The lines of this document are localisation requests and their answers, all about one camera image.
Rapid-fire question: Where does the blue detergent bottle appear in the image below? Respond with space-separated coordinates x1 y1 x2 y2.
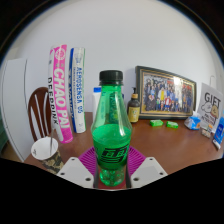
213 116 224 146

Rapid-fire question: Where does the pink shuttlecock tube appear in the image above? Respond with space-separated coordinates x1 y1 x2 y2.
47 44 74 145

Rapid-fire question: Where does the framed group photo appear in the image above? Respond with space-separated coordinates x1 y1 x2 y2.
134 65 198 120

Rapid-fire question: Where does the amber pump bottle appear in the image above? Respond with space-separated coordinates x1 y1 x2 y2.
126 87 142 124

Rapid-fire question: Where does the patterned snack pouch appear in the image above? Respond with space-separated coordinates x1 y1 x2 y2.
199 125 214 139

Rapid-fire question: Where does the white shuttlecock tube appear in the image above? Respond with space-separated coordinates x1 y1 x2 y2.
68 46 87 134

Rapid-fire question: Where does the blue tissue pack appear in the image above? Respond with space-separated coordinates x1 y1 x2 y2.
183 111 202 131

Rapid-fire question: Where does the small green pack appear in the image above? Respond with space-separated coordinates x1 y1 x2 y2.
148 119 165 128
165 120 180 130

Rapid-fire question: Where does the green plastic drink bottle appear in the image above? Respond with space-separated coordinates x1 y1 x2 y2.
90 69 133 187

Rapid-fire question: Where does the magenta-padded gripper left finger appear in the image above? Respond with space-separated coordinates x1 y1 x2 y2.
56 145 100 190

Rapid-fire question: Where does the white paper gift bag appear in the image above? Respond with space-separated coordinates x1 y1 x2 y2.
196 75 224 129

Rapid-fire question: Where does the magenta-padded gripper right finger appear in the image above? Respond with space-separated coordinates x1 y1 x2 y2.
125 145 169 189

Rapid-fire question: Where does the brown wooden chair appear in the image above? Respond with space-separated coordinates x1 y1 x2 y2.
27 86 53 143

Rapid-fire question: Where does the white panel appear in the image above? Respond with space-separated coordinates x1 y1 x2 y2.
0 58 34 163

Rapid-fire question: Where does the patterned paper cup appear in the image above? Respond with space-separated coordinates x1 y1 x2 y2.
30 136 65 175

